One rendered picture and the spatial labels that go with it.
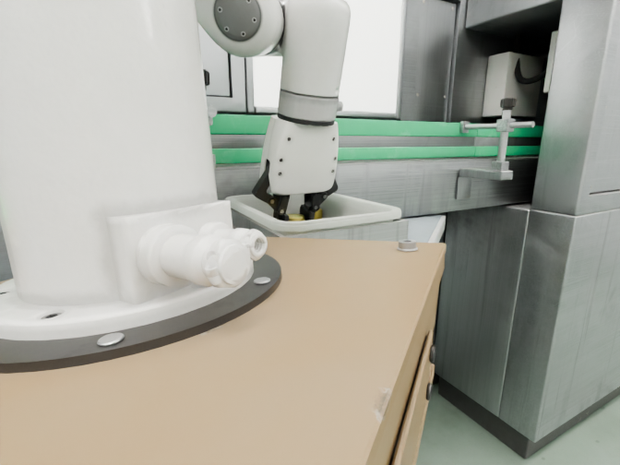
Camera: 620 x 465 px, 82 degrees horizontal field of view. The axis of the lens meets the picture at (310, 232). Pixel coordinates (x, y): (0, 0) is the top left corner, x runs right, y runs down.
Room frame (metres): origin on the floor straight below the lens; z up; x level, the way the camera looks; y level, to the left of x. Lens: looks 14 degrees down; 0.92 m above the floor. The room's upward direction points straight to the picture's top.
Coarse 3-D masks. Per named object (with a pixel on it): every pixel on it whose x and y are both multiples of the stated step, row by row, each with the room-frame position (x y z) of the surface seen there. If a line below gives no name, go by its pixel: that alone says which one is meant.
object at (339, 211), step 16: (240, 208) 0.45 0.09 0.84; (256, 208) 0.55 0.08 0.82; (288, 208) 0.58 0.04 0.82; (320, 208) 0.59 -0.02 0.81; (336, 208) 0.55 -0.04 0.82; (352, 208) 0.51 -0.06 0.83; (368, 208) 0.48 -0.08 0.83; (384, 208) 0.45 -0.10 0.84; (272, 224) 0.36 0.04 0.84; (288, 224) 0.36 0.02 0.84; (304, 224) 0.36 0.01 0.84; (320, 224) 0.37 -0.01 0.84; (336, 224) 0.37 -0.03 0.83; (352, 224) 0.40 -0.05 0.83; (368, 224) 0.41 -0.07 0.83
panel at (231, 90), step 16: (400, 32) 1.01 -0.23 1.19; (208, 48) 0.78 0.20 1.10; (400, 48) 1.01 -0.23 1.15; (208, 64) 0.78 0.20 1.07; (224, 64) 0.79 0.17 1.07; (240, 64) 0.80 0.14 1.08; (400, 64) 1.01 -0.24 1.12; (224, 80) 0.79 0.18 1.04; (240, 80) 0.80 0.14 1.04; (400, 80) 1.01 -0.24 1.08; (208, 96) 0.77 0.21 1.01; (224, 96) 0.80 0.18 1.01; (240, 96) 0.80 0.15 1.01; (400, 96) 1.01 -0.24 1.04; (224, 112) 0.79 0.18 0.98; (240, 112) 0.80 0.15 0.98; (256, 112) 0.82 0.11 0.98; (272, 112) 0.84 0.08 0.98; (352, 112) 0.94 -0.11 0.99; (368, 112) 0.96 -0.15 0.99
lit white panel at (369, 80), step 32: (352, 0) 0.94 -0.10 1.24; (384, 0) 0.98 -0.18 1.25; (352, 32) 0.94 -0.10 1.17; (384, 32) 0.98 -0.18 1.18; (256, 64) 0.82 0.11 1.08; (352, 64) 0.94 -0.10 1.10; (384, 64) 0.99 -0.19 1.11; (256, 96) 0.82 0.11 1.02; (352, 96) 0.94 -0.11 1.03; (384, 96) 0.99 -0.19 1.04
